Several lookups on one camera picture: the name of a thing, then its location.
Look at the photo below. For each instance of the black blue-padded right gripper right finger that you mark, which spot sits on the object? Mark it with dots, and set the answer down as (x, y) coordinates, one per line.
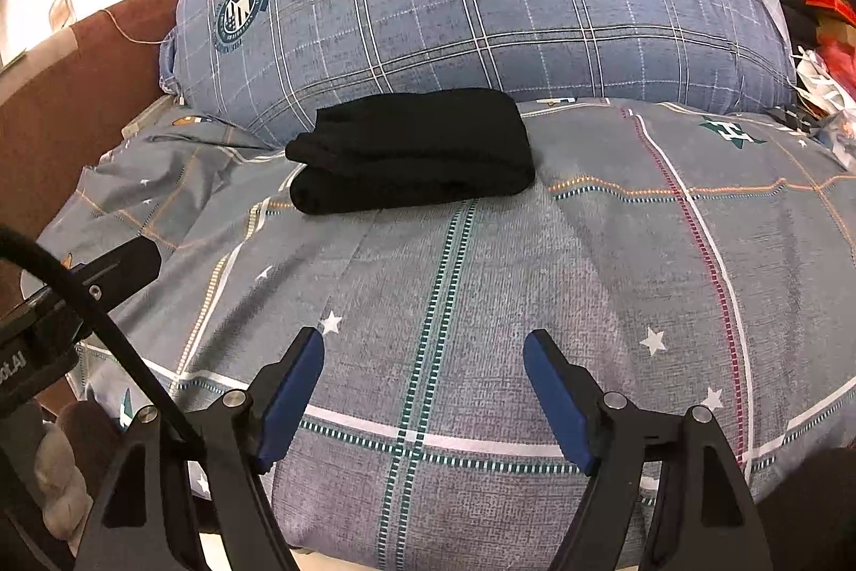
(704, 518)

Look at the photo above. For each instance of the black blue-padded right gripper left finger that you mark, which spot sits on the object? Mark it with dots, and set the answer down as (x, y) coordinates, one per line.
(144, 517)

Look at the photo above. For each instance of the person's left hand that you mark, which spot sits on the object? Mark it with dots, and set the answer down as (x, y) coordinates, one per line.
(71, 463)

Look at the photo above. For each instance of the blue plaid quilt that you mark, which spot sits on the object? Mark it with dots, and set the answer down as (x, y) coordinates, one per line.
(270, 65)

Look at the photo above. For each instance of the colourful clutter pile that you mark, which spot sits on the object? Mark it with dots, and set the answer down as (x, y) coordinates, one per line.
(821, 33)

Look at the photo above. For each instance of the black pants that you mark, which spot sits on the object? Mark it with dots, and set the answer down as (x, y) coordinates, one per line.
(406, 149)

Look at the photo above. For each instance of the grey patterned bed sheet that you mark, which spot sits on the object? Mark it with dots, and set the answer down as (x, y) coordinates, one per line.
(683, 258)

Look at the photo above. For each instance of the brown wooden headboard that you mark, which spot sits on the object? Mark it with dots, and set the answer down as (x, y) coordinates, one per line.
(66, 102)

